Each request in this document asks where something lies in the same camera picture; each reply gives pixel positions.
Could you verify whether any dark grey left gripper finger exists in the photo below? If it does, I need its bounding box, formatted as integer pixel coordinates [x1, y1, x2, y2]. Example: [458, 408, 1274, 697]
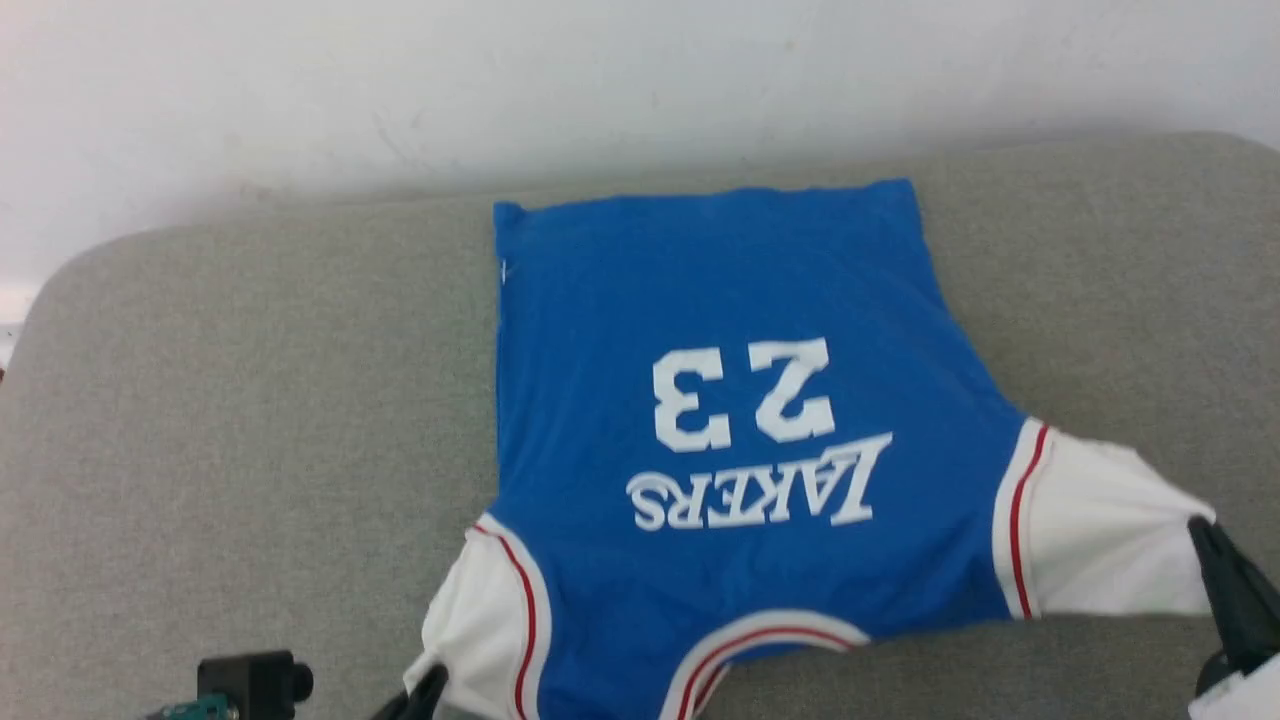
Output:
[372, 663, 451, 720]

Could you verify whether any blue white basketball jersey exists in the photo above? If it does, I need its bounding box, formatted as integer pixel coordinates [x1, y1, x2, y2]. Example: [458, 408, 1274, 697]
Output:
[403, 178, 1219, 720]

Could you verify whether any teal left cable plug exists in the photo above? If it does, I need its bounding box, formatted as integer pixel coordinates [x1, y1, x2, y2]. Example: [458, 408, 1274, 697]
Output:
[143, 697, 239, 720]

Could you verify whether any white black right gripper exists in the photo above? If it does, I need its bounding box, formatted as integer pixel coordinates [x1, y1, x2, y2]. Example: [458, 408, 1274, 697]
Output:
[1187, 517, 1280, 720]

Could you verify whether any grey fabric sofa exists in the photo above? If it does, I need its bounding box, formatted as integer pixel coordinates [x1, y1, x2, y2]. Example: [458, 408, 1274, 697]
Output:
[0, 130, 1280, 720]

